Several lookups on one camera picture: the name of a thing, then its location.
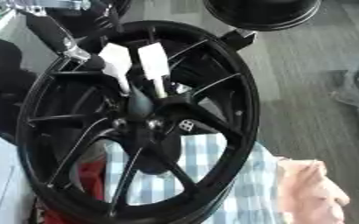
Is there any black spoked wheel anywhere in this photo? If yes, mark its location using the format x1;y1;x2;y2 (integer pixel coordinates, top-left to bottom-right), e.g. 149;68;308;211
14;20;263;224

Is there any peach cloth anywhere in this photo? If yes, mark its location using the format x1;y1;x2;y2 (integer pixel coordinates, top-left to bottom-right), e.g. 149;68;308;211
276;157;353;224

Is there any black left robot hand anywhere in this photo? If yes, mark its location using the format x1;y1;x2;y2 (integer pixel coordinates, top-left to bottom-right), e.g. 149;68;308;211
25;0;128;72

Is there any black stand block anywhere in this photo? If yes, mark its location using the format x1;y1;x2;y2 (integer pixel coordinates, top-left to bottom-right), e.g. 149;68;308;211
219;28;259;51

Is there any white pin with thin stem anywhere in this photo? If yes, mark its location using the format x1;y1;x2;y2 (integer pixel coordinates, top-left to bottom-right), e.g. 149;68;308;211
137;42;172;99
96;42;136;96

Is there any white paper sheet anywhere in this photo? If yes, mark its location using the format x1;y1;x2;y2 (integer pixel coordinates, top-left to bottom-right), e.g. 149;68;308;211
0;127;38;224

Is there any red object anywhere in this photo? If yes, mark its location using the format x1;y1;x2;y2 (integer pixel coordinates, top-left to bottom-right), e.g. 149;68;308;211
76;161;108;200

